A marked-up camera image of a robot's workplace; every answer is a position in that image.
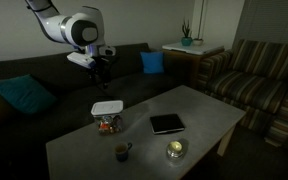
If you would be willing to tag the candle in glass holder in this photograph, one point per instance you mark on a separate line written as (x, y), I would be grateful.
(175, 148)

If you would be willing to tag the grey window blind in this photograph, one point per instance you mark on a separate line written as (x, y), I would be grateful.
(274, 20)

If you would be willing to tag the dark grey fabric sofa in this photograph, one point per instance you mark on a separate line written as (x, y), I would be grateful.
(134, 73)

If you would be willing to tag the dark blue mug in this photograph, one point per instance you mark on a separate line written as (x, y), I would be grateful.
(121, 152)

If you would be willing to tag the wooden side table white top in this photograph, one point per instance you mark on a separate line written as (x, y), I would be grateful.
(194, 50)

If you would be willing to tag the white rectangular container lid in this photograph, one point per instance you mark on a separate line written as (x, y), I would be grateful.
(99, 108)

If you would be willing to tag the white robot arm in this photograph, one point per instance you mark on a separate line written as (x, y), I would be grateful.
(70, 28)

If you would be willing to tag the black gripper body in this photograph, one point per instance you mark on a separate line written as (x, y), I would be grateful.
(102, 66)

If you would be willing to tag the green plant in teal pot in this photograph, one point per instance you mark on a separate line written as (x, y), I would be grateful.
(186, 40)

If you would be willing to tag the clear container with candies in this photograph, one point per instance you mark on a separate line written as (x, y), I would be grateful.
(110, 125)

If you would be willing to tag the orchid stems in white pot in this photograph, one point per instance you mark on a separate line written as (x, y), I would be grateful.
(197, 42)

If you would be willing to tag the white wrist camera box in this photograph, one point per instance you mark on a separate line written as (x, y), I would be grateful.
(80, 60)

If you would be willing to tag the striped armchair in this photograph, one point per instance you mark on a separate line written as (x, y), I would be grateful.
(250, 83)

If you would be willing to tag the teal pillow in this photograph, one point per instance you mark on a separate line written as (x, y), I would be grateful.
(24, 95)

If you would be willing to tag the bright blue square pillow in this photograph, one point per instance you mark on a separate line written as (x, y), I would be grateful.
(152, 62)

